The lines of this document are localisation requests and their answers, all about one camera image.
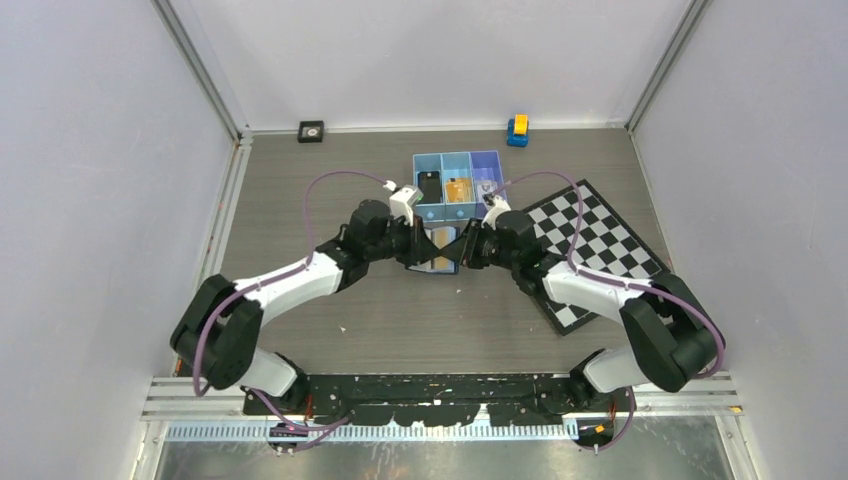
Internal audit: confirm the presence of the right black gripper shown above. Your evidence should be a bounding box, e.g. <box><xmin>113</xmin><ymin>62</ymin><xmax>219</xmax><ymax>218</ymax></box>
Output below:
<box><xmin>440</xmin><ymin>218</ymin><xmax>520</xmax><ymax>271</ymax></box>

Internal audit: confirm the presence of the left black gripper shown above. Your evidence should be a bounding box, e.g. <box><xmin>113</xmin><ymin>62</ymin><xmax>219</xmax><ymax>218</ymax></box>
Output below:
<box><xmin>365</xmin><ymin>212</ymin><xmax>439</xmax><ymax>266</ymax></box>

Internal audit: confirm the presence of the blue card holder wallet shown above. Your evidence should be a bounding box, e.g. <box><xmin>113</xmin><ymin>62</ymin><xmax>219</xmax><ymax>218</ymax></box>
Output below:
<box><xmin>405</xmin><ymin>223</ymin><xmax>461</xmax><ymax>276</ymax></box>

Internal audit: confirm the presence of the gold cards stack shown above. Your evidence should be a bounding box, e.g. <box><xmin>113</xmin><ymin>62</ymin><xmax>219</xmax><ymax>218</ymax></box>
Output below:
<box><xmin>444</xmin><ymin>177</ymin><xmax>475</xmax><ymax>204</ymax></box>

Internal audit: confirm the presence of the blue three-compartment organizer tray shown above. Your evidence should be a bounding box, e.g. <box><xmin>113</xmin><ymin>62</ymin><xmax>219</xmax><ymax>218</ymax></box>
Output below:
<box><xmin>412</xmin><ymin>150</ymin><xmax>504</xmax><ymax>223</ymax></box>

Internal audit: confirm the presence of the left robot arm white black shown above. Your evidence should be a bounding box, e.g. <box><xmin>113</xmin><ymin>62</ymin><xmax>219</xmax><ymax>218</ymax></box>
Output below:
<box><xmin>169</xmin><ymin>200</ymin><xmax>440</xmax><ymax>414</ymax></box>

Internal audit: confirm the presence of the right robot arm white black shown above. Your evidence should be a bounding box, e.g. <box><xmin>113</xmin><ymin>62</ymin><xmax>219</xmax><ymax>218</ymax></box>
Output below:
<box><xmin>441</xmin><ymin>211</ymin><xmax>725</xmax><ymax>411</ymax></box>

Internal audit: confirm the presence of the silver VIP cards stack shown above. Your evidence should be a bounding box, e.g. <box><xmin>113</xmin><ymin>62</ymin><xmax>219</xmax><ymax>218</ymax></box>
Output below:
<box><xmin>474</xmin><ymin>178</ymin><xmax>498</xmax><ymax>203</ymax></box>

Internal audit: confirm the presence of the black cards stack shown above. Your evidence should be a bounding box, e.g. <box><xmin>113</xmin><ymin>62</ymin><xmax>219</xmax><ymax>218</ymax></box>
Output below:
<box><xmin>416</xmin><ymin>170</ymin><xmax>444</xmax><ymax>205</ymax></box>

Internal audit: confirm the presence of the blue and yellow toy car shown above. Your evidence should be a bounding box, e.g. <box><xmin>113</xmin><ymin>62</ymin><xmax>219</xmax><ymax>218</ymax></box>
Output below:
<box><xmin>506</xmin><ymin>114</ymin><xmax>529</xmax><ymax>148</ymax></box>

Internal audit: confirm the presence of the black and white checkerboard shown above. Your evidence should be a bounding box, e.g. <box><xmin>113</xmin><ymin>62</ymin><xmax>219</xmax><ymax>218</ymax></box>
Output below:
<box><xmin>523</xmin><ymin>179</ymin><xmax>671</xmax><ymax>337</ymax></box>

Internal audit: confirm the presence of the small black square box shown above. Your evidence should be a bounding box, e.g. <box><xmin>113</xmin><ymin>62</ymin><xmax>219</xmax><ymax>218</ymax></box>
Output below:
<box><xmin>297</xmin><ymin>120</ymin><xmax>325</xmax><ymax>144</ymax></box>

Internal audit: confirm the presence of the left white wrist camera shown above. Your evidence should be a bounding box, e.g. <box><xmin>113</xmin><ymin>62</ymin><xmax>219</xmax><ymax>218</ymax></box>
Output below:
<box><xmin>382</xmin><ymin>180</ymin><xmax>423</xmax><ymax>226</ymax></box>

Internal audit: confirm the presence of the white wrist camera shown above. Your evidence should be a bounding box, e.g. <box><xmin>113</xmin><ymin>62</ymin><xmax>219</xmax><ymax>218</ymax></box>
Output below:
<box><xmin>382</xmin><ymin>180</ymin><xmax>423</xmax><ymax>226</ymax></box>
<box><xmin>483</xmin><ymin>192</ymin><xmax>512</xmax><ymax>230</ymax></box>

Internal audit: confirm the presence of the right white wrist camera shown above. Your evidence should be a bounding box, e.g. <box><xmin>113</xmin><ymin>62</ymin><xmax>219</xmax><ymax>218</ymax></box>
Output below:
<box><xmin>483</xmin><ymin>192</ymin><xmax>512</xmax><ymax>230</ymax></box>

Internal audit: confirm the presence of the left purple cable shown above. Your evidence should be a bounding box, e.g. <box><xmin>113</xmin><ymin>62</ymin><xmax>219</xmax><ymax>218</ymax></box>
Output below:
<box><xmin>192</xmin><ymin>170</ymin><xmax>392</xmax><ymax>399</ymax></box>

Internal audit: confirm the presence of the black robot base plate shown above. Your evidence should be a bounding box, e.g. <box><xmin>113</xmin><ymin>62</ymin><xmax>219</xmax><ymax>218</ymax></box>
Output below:
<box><xmin>243</xmin><ymin>373</ymin><xmax>635</xmax><ymax>427</ymax></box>

